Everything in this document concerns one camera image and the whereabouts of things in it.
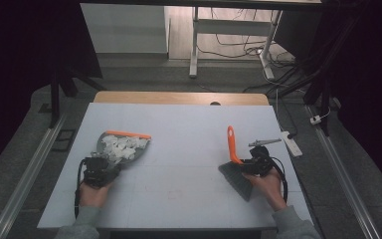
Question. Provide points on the grey dustpan with orange edge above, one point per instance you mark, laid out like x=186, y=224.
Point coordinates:
x=141, y=151

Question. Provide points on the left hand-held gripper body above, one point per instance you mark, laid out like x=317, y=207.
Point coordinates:
x=96, y=171

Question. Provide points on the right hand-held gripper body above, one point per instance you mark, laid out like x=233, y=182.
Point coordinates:
x=260, y=161

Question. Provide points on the pile of white tissues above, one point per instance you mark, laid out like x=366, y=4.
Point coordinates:
x=121, y=149

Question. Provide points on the black tripod stand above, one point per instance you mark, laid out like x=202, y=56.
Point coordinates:
x=321, y=83
x=63, y=89

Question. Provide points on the white desk frame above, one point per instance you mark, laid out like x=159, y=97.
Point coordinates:
x=232, y=28

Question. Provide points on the white power strip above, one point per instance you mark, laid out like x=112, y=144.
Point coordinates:
x=291, y=144

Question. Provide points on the white cabinet panel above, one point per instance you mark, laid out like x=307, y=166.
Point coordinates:
x=124, y=30

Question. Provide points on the small white adapter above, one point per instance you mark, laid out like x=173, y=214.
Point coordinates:
x=315, y=119

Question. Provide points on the wooden table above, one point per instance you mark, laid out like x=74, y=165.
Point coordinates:
x=165, y=98

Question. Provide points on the person's left hand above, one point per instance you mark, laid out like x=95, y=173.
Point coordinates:
x=93, y=195

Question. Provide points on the person's right hand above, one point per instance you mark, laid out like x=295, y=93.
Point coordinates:
x=268, y=187

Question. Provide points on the aluminium rail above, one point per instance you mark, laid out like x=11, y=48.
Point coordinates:
x=26, y=179
x=344, y=176

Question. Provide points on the black floor plate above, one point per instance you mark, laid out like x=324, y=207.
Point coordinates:
x=63, y=140

